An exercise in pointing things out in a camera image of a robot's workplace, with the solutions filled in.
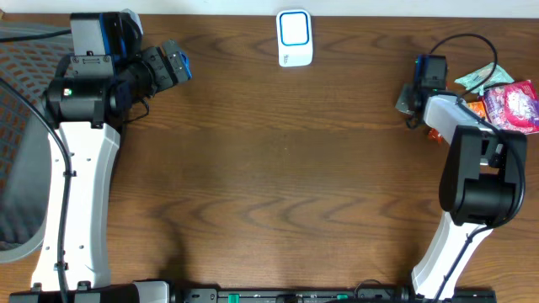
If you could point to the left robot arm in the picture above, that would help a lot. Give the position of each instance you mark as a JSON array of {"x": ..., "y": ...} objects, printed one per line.
[{"x": 84, "y": 110}]

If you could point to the small orange snack box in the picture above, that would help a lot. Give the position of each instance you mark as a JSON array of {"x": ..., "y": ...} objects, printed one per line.
[{"x": 478, "y": 108}]

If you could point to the purple snack packet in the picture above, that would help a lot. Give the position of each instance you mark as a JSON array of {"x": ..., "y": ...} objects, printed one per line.
[{"x": 513, "y": 107}]

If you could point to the white barcode scanner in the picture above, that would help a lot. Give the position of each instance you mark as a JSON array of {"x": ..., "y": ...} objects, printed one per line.
[{"x": 294, "y": 38}]

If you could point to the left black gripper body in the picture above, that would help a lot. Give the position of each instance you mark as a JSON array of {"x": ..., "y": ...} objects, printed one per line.
[{"x": 169, "y": 66}]

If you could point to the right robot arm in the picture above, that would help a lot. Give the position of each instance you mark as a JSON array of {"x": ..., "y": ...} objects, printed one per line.
[{"x": 482, "y": 185}]

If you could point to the orange chocolate wafer bar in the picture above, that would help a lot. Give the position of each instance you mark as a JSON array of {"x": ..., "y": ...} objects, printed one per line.
[{"x": 434, "y": 135}]

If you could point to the teal snack packet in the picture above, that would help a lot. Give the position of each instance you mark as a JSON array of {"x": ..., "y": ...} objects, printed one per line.
[{"x": 486, "y": 77}]

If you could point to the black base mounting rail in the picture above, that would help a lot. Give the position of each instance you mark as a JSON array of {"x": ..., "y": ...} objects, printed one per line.
[{"x": 366, "y": 293}]

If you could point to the grey plastic mesh basket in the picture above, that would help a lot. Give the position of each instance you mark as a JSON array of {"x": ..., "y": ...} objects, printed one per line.
[{"x": 29, "y": 56}]

